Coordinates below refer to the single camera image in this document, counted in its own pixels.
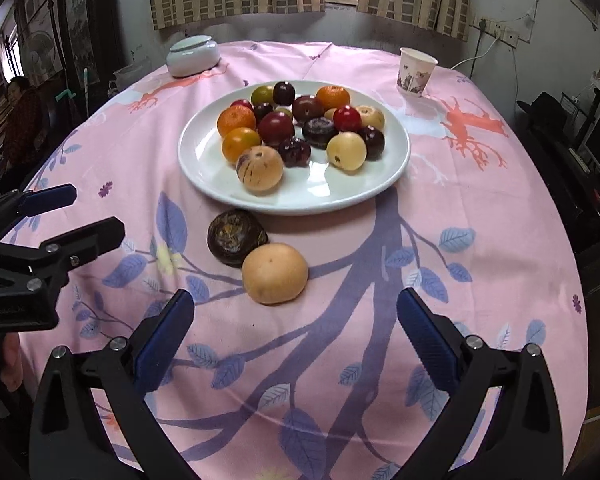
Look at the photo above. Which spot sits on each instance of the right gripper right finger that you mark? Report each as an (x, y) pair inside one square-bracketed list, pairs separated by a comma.
[(524, 437)]

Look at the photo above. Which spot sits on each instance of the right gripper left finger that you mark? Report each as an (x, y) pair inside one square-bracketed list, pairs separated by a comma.
[(68, 439)]

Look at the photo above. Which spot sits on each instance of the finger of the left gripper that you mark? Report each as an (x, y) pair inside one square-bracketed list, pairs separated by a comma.
[(17, 205), (85, 239)]

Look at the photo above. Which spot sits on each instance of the dark brown wrinkled fruit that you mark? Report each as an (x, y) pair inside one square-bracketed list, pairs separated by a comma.
[(233, 234)]

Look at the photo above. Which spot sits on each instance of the pale yellow round pear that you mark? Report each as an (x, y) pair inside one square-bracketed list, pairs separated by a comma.
[(274, 273)]

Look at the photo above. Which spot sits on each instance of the dark purple passion fruit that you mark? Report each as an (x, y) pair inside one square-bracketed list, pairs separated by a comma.
[(319, 131)]

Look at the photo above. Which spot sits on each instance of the person's left hand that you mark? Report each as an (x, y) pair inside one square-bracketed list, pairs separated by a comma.
[(12, 371)]

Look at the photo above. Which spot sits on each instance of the pink printed tablecloth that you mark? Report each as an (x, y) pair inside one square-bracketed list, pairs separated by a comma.
[(327, 386)]

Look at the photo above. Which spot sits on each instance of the small yellow-orange citrus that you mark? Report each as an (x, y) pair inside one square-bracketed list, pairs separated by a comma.
[(237, 141)]

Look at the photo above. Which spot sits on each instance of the large striped pepino melon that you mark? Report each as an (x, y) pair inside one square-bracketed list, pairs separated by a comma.
[(260, 169)]

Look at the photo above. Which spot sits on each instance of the large orange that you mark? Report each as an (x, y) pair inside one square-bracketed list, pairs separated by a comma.
[(234, 117)]

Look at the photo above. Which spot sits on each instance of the white lidded ceramic jar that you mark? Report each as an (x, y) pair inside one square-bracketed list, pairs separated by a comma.
[(192, 55)]

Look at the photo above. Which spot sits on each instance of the small dark plum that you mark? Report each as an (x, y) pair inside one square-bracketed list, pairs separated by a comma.
[(261, 110)]

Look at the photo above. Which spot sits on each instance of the red plum back right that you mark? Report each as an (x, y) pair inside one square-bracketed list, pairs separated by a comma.
[(275, 128)]

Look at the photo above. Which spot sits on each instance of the dark plum front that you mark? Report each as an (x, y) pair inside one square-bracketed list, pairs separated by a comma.
[(295, 152)]

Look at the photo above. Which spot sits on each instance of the white oval plate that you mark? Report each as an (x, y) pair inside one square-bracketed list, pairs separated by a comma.
[(313, 189)]

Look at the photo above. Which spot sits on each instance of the green-yellow citrus fruit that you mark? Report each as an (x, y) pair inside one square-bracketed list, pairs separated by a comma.
[(262, 95)]

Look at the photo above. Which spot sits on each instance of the small yellow-green fruit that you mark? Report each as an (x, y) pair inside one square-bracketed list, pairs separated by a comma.
[(284, 110)]

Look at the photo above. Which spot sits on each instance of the dark cherry plum left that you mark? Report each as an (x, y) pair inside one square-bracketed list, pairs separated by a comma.
[(284, 93)]

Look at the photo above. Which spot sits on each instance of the dark red plum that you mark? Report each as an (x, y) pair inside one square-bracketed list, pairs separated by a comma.
[(305, 108)]

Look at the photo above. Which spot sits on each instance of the small yellow lime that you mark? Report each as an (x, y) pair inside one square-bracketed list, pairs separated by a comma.
[(329, 114)]

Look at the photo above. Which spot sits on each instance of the yellow spotted fruit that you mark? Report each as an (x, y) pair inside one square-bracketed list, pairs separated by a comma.
[(347, 151)]

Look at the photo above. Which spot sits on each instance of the orange mandarin on plate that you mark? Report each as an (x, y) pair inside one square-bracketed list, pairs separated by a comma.
[(332, 97)]

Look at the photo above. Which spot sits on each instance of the small red tomato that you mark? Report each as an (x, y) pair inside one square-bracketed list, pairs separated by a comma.
[(347, 119)]

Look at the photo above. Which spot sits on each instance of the dark plum right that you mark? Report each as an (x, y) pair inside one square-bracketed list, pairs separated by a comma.
[(374, 140)]

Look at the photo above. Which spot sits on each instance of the striped yellow pepino melon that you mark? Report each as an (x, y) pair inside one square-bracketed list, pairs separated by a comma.
[(371, 117)]

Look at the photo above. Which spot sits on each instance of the patterned paper cup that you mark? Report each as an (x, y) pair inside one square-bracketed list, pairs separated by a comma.
[(415, 70)]

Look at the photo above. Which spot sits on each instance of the wall power strip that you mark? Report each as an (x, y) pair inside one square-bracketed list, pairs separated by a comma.
[(497, 30)]

